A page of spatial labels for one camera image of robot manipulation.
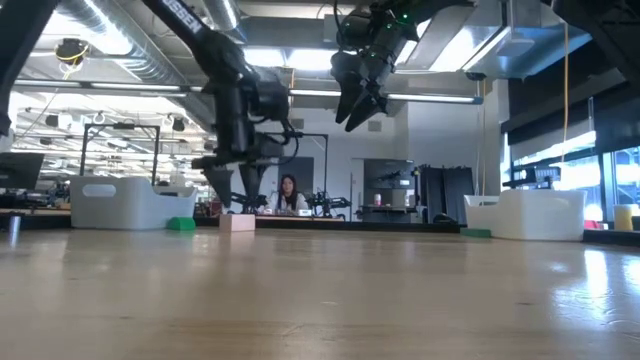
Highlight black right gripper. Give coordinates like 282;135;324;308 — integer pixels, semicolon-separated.
329;0;422;134

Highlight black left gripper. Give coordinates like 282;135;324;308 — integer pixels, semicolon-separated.
191;97;287;210

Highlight natural wood block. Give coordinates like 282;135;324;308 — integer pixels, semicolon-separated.
218;213;257;233

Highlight person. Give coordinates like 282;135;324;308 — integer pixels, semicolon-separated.
269;173;311;214

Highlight background wooden table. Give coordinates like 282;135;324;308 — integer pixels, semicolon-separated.
254;213;347;224

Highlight dark grey door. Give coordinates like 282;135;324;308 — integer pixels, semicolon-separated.
277;155;316;199

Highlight green half-cylinder block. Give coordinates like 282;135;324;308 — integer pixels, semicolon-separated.
166;216;198;232

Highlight long ceiling light bar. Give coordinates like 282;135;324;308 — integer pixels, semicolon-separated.
12;76;485;106

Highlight black shelf cabinet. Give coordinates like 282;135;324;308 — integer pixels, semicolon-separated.
362;158;417;224

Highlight white plastic bin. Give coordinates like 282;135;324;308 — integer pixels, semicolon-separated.
68;175;199;232
462;188;587;242

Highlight black curtain panels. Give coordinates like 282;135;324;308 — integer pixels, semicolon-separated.
418;163;475;225

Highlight dark computer monitor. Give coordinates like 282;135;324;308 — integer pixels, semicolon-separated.
0;151;46;191

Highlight yellow cylinder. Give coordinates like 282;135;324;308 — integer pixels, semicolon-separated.
613;203;634;233

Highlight black gantry frame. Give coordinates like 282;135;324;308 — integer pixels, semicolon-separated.
78;121;162;184
253;130;330;216

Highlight black table frame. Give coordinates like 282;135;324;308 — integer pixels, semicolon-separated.
0;212;640;247

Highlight rectangular silver air duct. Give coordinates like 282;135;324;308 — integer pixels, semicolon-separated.
389;0;609;81

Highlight yellow black cable reel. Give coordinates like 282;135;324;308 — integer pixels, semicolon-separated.
53;36;91;67

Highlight grey metal post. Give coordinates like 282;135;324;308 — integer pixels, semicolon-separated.
7;214;21;247

